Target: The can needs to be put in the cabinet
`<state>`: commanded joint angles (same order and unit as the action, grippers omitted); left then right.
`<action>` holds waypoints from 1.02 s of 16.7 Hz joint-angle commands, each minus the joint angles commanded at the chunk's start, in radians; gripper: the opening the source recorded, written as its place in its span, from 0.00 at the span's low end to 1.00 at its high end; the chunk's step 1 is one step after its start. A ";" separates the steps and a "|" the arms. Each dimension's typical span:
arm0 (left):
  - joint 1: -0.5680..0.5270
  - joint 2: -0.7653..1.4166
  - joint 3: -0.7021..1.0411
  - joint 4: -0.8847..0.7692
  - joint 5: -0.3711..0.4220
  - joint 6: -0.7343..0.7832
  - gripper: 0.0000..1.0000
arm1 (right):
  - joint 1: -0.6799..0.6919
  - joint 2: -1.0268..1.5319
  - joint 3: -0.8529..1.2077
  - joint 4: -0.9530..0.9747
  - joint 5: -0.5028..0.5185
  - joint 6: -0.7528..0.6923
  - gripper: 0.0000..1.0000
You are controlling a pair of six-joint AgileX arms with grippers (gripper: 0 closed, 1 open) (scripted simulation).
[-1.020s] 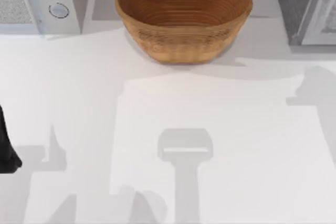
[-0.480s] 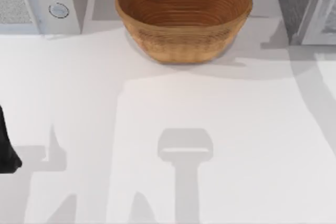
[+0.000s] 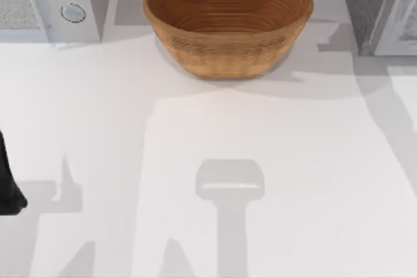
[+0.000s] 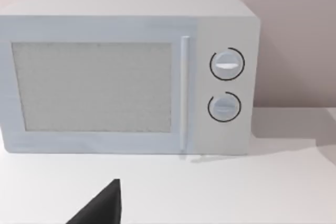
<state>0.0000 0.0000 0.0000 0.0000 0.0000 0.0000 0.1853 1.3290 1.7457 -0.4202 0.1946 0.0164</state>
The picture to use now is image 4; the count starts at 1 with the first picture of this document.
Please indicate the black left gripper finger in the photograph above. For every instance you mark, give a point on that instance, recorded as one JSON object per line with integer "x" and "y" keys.
{"x": 105, "y": 205}

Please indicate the pale blue microwave door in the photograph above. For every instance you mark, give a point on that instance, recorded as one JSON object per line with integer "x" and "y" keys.
{"x": 92, "y": 85}

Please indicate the pale microwave oven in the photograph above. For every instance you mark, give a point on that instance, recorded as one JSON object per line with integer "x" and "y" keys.
{"x": 223, "y": 134}

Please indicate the small pale microwave knob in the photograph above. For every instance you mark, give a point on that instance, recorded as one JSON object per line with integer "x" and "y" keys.
{"x": 224, "y": 106}

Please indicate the large pale microwave knob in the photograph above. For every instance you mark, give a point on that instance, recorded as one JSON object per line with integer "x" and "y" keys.
{"x": 227, "y": 64}

